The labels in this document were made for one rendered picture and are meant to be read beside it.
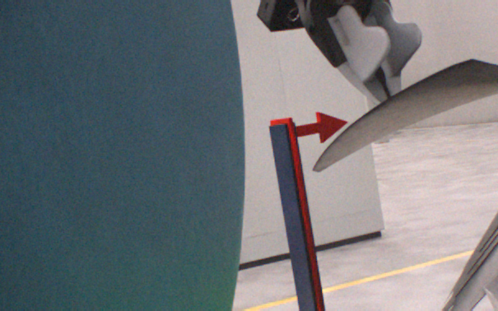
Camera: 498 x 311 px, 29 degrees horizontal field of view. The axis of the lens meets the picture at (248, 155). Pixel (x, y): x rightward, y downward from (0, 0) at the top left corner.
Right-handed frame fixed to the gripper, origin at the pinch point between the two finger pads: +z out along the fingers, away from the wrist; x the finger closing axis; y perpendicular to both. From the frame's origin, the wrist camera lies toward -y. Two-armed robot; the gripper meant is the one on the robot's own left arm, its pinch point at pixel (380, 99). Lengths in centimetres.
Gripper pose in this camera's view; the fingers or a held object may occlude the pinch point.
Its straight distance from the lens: 81.3
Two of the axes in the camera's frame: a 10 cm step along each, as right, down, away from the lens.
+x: 8.1, -1.8, 5.6
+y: 4.7, -3.5, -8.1
